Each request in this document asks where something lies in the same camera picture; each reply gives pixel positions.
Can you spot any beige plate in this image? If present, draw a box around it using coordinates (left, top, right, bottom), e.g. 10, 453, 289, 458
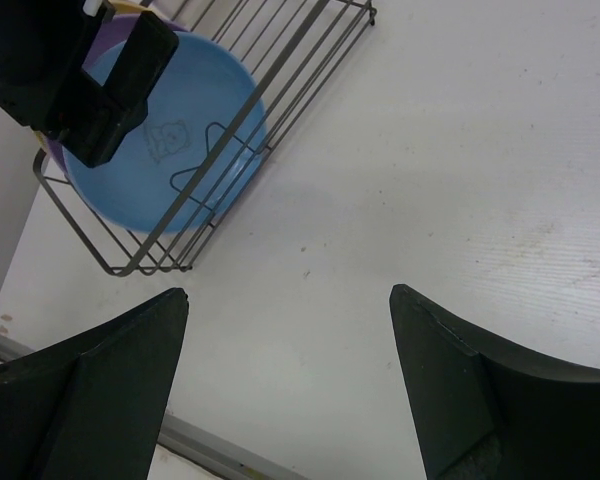
109, 0, 149, 15

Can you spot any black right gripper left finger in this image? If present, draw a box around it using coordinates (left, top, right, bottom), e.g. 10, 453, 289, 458
0, 287, 189, 480

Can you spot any grey wire dish rack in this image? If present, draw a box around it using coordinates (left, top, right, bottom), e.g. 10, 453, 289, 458
33, 1, 377, 277

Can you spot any aluminium table frame rail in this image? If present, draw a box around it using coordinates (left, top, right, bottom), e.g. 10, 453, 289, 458
0, 334, 301, 480

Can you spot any small purple plate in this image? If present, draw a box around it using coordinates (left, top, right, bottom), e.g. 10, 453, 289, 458
43, 13, 189, 174

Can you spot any blue plate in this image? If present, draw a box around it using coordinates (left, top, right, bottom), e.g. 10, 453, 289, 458
64, 32, 267, 233

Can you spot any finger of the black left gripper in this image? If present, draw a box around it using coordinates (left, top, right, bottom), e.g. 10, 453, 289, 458
74, 11, 179, 168

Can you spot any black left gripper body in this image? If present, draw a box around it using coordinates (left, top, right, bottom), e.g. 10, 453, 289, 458
0, 1, 110, 145

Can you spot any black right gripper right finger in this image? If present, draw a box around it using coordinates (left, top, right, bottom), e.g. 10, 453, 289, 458
389, 284, 600, 479

